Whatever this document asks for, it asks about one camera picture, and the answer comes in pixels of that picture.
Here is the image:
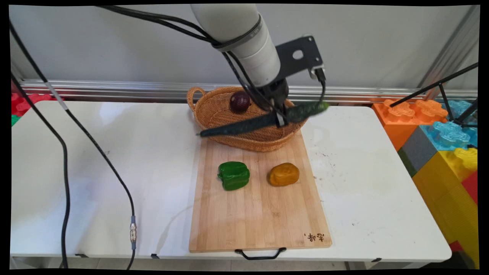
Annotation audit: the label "wicker basket with handles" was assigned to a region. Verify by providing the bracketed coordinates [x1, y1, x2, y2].
[186, 86, 309, 153]

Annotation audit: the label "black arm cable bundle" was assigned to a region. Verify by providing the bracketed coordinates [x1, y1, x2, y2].
[97, 5, 284, 115]

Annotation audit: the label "red giant building block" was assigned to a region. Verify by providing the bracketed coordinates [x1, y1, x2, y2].
[461, 170, 479, 206]

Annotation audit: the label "aluminium rail along wall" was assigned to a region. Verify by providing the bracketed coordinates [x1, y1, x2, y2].
[15, 79, 479, 104]

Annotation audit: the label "yellow giant building block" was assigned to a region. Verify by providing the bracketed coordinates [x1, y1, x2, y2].
[412, 147, 479, 269]

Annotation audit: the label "orange giant building block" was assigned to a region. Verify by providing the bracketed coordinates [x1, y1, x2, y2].
[372, 99, 449, 152]

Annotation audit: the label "red flat building blocks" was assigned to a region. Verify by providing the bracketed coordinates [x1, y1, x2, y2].
[11, 92, 65, 117]

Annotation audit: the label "dark green cucumber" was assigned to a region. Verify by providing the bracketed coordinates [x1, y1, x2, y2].
[199, 101, 330, 138]

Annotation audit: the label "black cutting board handle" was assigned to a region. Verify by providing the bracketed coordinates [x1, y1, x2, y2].
[234, 247, 287, 261]

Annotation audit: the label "black tripod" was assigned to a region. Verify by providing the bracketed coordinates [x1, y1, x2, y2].
[389, 62, 479, 129]

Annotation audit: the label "bamboo cutting board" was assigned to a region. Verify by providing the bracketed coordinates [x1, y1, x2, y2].
[188, 129, 332, 253]

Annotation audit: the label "slanted aluminium frame profile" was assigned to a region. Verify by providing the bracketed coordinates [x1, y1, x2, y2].
[418, 5, 480, 100]

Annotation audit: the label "red onion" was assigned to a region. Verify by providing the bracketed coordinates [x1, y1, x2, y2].
[229, 91, 252, 114]

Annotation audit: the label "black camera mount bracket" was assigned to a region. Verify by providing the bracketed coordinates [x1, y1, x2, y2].
[274, 35, 326, 81]

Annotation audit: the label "green bell pepper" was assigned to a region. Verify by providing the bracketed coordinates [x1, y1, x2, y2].
[217, 161, 251, 191]

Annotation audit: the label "plain black cable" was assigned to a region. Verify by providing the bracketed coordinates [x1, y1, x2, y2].
[11, 73, 71, 269]

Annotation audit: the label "black cable with metal connector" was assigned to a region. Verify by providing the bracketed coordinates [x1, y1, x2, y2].
[9, 22, 138, 270]

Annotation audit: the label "grey giant building block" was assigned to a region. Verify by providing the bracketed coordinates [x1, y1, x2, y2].
[397, 125, 440, 178]

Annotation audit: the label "black camera usb cable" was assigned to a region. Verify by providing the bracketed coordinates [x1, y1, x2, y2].
[316, 70, 328, 105]

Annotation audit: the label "blue giant building block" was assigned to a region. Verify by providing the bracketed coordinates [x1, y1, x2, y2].
[441, 99, 479, 122]
[419, 121, 479, 150]

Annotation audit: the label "orange bell pepper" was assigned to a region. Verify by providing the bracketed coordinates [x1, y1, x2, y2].
[267, 162, 300, 187]

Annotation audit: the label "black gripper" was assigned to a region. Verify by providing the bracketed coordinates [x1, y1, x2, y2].
[257, 78, 295, 128]

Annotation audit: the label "grey strap around arm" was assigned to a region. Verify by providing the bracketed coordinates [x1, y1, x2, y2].
[211, 14, 263, 50]

